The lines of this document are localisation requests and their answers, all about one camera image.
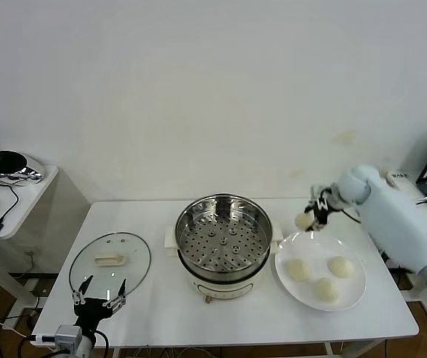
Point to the cream electric cooking pot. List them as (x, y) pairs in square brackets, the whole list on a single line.
[(224, 289)]

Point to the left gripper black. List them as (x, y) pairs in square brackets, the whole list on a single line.
[(90, 309)]

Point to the left wrist camera silver box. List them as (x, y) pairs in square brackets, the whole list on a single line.
[(68, 335)]

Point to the white wall socket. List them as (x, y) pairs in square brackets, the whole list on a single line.
[(30, 253)]

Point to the white round plate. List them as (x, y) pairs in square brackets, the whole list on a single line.
[(310, 298)]

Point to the steel perforated steamer basket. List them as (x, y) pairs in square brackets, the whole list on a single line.
[(198, 242)]

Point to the white labelled power strip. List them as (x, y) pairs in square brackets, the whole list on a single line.
[(398, 179)]

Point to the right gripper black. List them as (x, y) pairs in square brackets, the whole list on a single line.
[(328, 209)]

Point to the white steamed baozi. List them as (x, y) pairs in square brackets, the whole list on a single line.
[(340, 267), (298, 270), (326, 289), (304, 220)]

